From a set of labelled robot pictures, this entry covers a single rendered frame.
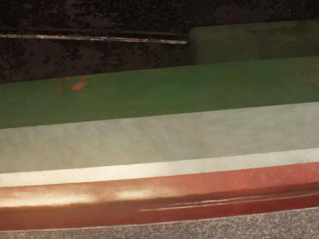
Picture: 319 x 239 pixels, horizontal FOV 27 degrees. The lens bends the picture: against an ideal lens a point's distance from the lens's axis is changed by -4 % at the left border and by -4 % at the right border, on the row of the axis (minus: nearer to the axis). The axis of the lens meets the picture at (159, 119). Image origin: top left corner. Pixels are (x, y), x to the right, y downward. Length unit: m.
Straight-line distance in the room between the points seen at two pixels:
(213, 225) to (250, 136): 0.09
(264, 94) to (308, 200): 0.19
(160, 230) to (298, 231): 0.13
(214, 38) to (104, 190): 0.71
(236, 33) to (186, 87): 0.52
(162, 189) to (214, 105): 0.16
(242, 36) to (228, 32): 0.05
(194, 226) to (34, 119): 0.26
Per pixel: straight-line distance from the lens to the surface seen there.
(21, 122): 0.79
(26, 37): 1.45
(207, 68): 0.89
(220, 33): 1.35
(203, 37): 1.32
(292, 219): 0.64
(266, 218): 0.64
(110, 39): 1.43
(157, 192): 0.64
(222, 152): 0.61
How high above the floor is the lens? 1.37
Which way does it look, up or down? 67 degrees down
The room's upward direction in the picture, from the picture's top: 178 degrees counter-clockwise
